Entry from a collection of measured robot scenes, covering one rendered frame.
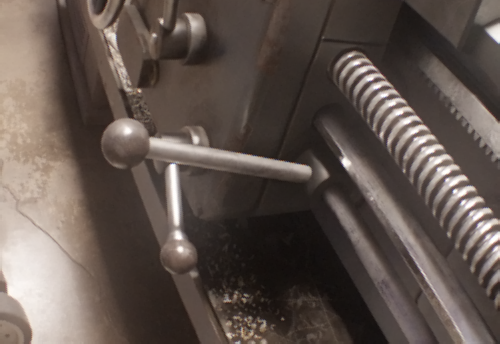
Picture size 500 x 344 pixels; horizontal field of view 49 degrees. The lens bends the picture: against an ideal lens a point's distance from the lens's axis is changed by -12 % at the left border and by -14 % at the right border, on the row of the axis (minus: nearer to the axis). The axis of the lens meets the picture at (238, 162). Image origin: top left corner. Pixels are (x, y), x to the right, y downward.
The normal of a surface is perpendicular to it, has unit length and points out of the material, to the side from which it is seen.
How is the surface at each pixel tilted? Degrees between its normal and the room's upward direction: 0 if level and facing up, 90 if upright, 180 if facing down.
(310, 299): 0
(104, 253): 0
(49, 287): 0
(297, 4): 90
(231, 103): 90
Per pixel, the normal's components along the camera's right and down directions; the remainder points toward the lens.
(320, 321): 0.25, -0.75
